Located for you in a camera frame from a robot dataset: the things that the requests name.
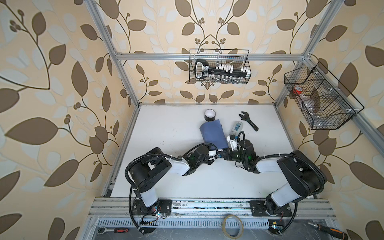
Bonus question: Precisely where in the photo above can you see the clear tape ring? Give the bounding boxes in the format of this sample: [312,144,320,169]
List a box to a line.
[221,214,244,240]

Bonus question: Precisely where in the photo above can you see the red handled ratchet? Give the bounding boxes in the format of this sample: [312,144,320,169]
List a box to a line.
[97,227,129,235]

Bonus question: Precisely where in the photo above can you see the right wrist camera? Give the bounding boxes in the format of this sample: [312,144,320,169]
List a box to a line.
[227,135,238,151]

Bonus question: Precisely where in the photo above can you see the black adjustable wrench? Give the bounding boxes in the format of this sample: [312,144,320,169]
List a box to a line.
[239,111,259,132]

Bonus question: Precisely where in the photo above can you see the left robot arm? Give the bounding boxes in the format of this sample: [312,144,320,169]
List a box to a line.
[124,143,219,235]

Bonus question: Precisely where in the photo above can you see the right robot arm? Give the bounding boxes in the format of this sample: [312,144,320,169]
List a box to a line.
[224,140,327,235]

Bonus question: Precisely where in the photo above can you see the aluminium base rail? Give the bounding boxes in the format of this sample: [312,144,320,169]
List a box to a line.
[89,198,337,220]

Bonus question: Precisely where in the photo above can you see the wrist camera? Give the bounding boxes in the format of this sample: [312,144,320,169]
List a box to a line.
[227,135,238,151]
[209,151,221,159]

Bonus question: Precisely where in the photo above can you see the socket set holder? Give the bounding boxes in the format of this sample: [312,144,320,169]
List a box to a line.
[192,59,252,81]

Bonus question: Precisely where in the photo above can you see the wire basket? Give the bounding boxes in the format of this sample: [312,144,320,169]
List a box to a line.
[189,48,252,85]
[284,62,364,130]

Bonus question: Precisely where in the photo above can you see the right wire basket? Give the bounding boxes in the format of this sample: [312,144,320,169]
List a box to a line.
[284,62,364,130]

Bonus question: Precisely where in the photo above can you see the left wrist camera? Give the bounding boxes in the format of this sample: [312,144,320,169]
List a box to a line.
[209,151,221,159]

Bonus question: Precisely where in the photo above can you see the black tape roll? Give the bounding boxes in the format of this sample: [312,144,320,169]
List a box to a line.
[204,109,216,122]

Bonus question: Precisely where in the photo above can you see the orange handled screwdriver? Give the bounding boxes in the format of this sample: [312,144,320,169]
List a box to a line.
[308,223,349,240]

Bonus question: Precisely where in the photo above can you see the red object in basket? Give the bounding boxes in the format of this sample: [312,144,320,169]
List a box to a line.
[292,86,303,96]

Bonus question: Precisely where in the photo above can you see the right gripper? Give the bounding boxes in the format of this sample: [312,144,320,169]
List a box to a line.
[220,147,247,164]

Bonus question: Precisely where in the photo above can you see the back wire basket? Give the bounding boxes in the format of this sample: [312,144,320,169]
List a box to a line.
[189,48,252,85]

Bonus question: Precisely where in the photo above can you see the white tape dispenser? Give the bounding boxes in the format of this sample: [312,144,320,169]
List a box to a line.
[230,121,244,136]

